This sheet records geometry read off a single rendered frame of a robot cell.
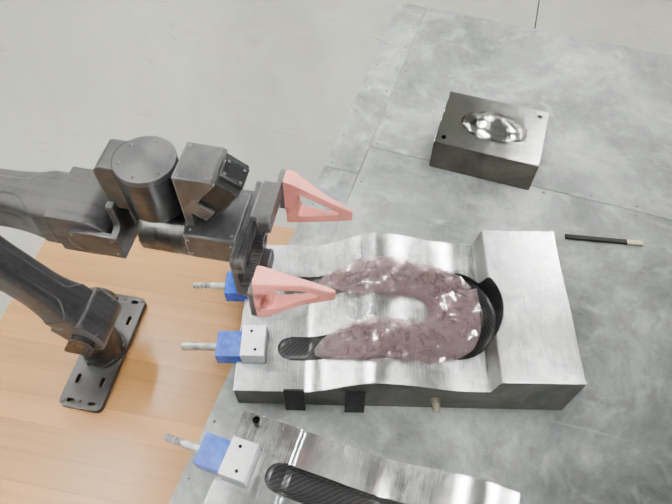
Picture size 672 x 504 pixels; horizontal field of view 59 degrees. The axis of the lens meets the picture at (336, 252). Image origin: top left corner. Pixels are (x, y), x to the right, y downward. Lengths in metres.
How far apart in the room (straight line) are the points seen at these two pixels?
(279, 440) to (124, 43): 2.37
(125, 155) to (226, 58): 2.22
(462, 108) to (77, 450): 0.91
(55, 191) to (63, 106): 2.09
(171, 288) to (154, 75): 1.78
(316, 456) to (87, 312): 0.37
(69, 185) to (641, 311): 0.90
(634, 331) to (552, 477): 0.30
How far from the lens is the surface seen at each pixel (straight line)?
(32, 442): 1.03
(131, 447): 0.97
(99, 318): 0.91
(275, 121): 2.45
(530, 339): 0.91
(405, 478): 0.82
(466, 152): 1.16
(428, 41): 1.50
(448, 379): 0.89
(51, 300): 0.87
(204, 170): 0.52
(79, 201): 0.64
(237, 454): 0.81
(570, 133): 1.35
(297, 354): 0.92
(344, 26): 2.91
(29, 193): 0.67
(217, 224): 0.57
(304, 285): 0.55
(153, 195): 0.55
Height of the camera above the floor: 1.69
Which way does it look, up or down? 57 degrees down
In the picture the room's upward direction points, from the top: straight up
